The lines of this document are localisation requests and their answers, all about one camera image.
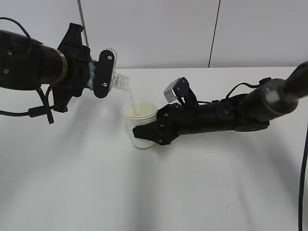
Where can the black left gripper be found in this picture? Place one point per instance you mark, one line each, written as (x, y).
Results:
(80, 67)

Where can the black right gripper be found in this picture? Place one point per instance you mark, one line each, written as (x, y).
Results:
(173, 120)

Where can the white paper cup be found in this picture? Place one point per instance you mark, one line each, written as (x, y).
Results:
(137, 114)

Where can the clear green-label water bottle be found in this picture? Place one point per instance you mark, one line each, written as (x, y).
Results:
(118, 81)

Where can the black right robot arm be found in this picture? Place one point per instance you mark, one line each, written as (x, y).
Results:
(271, 98)

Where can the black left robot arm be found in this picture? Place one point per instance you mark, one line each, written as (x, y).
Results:
(26, 64)

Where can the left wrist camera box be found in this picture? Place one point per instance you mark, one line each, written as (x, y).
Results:
(104, 72)

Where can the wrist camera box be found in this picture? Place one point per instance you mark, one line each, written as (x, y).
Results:
(104, 72)
(180, 90)

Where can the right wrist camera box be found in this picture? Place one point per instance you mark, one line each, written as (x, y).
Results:
(180, 90)

